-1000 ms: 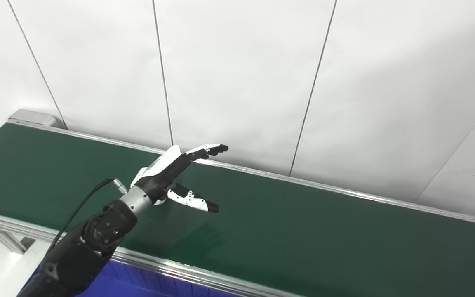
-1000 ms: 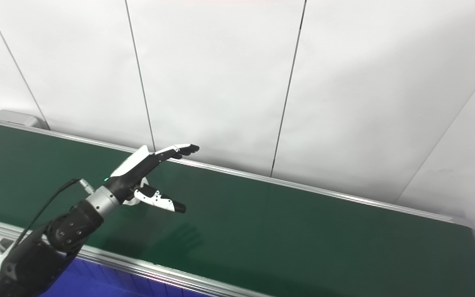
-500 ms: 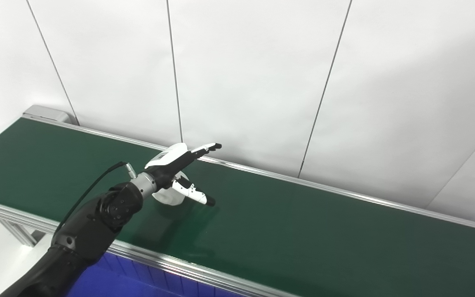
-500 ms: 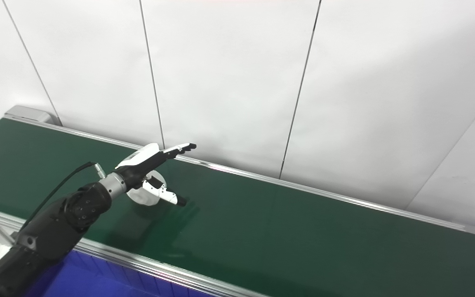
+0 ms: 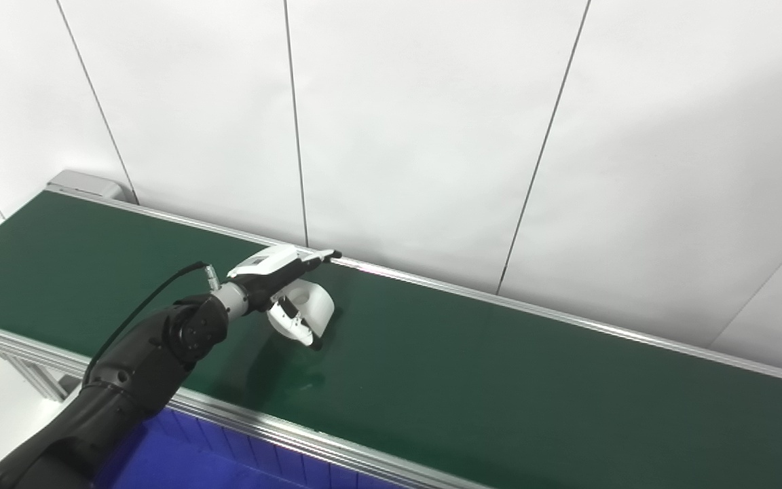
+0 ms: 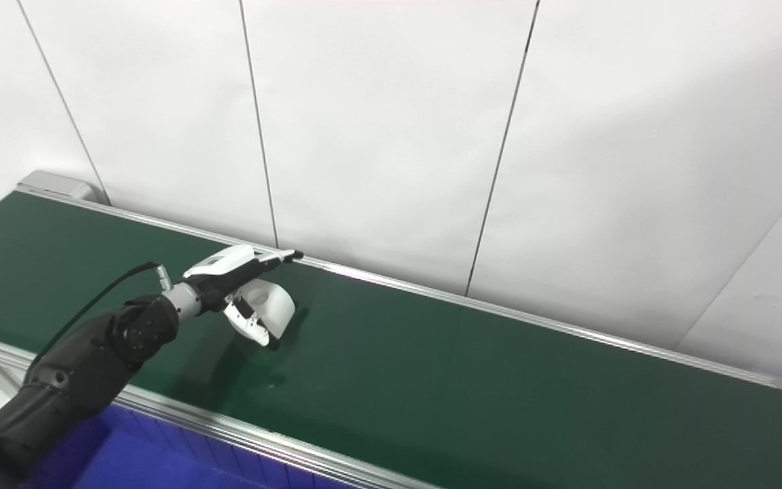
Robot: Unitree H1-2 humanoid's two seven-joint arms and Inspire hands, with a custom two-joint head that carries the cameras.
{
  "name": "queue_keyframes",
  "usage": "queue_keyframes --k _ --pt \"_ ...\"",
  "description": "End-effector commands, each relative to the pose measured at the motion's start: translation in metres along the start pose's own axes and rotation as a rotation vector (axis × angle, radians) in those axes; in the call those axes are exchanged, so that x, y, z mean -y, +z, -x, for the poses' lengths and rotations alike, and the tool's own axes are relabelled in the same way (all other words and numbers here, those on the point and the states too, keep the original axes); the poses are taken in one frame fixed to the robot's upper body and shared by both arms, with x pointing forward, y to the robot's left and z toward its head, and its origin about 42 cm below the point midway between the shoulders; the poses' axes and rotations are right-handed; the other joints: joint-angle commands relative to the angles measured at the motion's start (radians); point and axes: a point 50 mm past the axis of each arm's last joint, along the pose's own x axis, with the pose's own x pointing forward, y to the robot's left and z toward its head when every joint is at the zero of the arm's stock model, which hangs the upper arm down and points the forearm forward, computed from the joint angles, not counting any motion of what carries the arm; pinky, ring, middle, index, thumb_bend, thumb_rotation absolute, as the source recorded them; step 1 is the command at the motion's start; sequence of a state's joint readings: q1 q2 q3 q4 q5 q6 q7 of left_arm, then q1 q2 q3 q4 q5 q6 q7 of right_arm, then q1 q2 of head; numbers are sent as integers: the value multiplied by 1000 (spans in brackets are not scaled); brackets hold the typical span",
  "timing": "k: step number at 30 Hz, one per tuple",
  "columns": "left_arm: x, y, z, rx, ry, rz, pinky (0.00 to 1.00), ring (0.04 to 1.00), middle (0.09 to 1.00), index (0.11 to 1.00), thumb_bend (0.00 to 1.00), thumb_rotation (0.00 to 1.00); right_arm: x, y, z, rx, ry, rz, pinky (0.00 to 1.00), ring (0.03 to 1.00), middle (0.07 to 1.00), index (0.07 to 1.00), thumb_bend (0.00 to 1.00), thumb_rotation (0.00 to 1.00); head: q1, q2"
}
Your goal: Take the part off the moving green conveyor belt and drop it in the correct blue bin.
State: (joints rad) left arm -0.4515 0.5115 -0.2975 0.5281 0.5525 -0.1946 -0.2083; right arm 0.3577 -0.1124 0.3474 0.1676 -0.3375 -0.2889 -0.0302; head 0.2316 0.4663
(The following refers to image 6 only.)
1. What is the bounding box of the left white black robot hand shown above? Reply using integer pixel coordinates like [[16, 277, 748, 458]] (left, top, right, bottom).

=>
[[183, 244, 304, 348]]

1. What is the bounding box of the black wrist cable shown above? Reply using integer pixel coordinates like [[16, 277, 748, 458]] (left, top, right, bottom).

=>
[[30, 261, 172, 371]]

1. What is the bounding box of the green conveyor belt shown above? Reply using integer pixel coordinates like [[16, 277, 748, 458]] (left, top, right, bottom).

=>
[[0, 192, 782, 489], [0, 187, 782, 489]]

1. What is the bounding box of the grey conveyor end housing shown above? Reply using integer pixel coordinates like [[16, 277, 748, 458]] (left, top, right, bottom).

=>
[[16, 170, 108, 204]]

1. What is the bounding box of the blue plastic bin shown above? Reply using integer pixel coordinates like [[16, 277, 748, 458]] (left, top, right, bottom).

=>
[[21, 401, 354, 489]]

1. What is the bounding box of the white plastic ring part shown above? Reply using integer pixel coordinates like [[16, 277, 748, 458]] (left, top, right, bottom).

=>
[[237, 278, 297, 341]]

